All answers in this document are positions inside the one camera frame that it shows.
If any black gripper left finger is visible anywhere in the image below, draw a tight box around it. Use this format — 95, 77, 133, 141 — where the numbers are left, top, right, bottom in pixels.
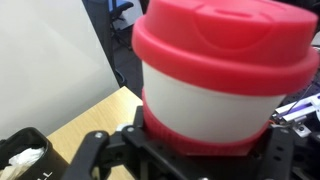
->
61, 105, 151, 180

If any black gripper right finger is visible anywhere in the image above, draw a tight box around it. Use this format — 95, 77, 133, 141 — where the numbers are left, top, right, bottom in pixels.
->
259, 124, 320, 180

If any pink and white coffee cup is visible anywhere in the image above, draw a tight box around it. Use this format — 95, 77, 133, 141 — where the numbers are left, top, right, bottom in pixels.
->
131, 0, 320, 157

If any black plastic bin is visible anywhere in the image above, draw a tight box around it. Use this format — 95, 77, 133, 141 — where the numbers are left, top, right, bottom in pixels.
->
0, 126, 71, 180

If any crumpled white paper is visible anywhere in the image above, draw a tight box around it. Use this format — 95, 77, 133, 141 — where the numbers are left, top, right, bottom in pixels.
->
0, 146, 46, 180

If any blue office chair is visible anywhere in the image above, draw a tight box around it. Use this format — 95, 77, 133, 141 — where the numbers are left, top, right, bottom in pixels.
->
83, 0, 148, 98

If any aluminium extrusion bracket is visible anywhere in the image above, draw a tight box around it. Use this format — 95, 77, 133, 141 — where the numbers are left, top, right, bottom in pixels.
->
271, 93, 320, 138

